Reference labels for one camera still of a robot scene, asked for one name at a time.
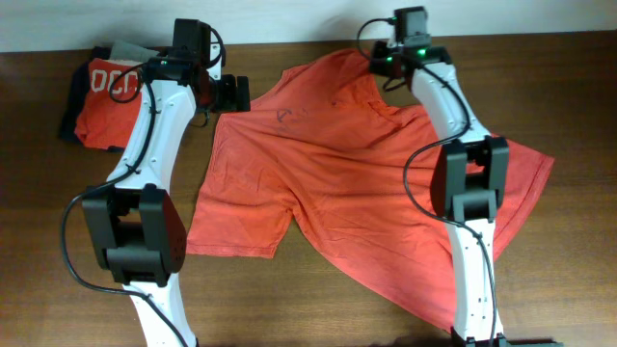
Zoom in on black cable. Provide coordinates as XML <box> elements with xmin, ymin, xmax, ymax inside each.
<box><xmin>355</xmin><ymin>16</ymin><xmax>498</xmax><ymax>347</ymax></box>
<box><xmin>59</xmin><ymin>26</ymin><xmax>228</xmax><ymax>347</ymax></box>

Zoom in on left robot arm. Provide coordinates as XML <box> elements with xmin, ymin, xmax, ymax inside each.
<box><xmin>77</xmin><ymin>18</ymin><xmax>251</xmax><ymax>346</ymax></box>

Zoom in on right black cable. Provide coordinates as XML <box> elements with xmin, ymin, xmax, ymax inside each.
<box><xmin>355</xmin><ymin>16</ymin><xmax>498</xmax><ymax>347</ymax></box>

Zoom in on left black cable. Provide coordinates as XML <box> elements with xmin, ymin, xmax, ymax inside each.
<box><xmin>59</xmin><ymin>26</ymin><xmax>228</xmax><ymax>347</ymax></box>

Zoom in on folded navy blue garment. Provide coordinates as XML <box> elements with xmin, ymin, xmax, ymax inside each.
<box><xmin>58</xmin><ymin>46</ymin><xmax>112</xmax><ymax>145</ymax></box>

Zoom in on folded grey garment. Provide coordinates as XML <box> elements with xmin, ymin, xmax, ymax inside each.
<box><xmin>110</xmin><ymin>40</ymin><xmax>159</xmax><ymax>63</ymax></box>

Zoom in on salmon red t-shirt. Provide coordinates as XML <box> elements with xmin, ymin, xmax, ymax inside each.
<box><xmin>185</xmin><ymin>47</ymin><xmax>555</xmax><ymax>333</ymax></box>

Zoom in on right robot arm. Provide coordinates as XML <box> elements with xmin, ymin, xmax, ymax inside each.
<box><xmin>369</xmin><ymin>7</ymin><xmax>509</xmax><ymax>346</ymax></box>

